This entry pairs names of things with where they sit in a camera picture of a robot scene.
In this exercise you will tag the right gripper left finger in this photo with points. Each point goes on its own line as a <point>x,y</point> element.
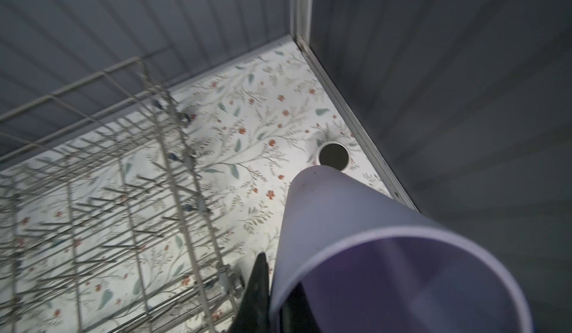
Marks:
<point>253,313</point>

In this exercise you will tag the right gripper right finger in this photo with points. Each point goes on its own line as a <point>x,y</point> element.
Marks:
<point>296,315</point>

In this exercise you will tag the lilac cup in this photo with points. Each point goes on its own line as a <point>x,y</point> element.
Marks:
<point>368,263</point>

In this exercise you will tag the floral table mat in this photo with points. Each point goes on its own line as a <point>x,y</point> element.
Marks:
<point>255,126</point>

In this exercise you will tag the grey wire dish rack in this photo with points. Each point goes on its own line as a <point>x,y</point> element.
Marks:
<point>104,224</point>

